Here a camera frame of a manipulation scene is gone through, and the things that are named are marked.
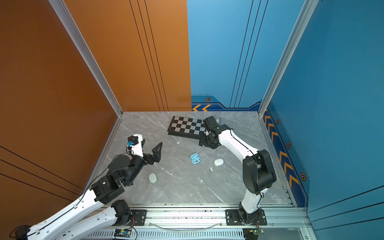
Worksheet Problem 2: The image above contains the green earbud charging case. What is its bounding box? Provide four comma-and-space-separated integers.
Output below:
148, 173, 158, 184

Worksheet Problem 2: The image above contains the white earbud charging case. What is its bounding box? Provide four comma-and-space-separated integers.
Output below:
214, 159, 224, 167

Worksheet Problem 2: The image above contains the blue earbud charging case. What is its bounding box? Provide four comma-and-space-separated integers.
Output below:
190, 153, 201, 165

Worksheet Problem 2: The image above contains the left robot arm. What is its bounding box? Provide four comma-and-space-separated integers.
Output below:
9, 140, 163, 240

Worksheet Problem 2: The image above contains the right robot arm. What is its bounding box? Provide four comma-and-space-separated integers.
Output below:
199, 117, 277, 226

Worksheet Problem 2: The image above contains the black and silver chessboard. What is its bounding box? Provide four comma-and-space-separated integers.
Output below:
167, 116, 207, 139

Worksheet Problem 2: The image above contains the left green circuit board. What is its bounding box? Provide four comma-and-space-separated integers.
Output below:
114, 229, 132, 238

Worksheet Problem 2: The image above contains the green circuit board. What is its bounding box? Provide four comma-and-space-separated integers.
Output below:
250, 227, 265, 235
114, 229, 132, 238

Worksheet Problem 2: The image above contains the right green circuit board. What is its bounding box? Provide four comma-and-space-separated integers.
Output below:
250, 227, 265, 235

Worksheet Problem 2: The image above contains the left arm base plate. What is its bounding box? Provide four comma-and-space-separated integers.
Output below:
113, 209, 148, 227

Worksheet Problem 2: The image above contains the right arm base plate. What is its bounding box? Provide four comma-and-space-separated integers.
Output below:
225, 208, 268, 226

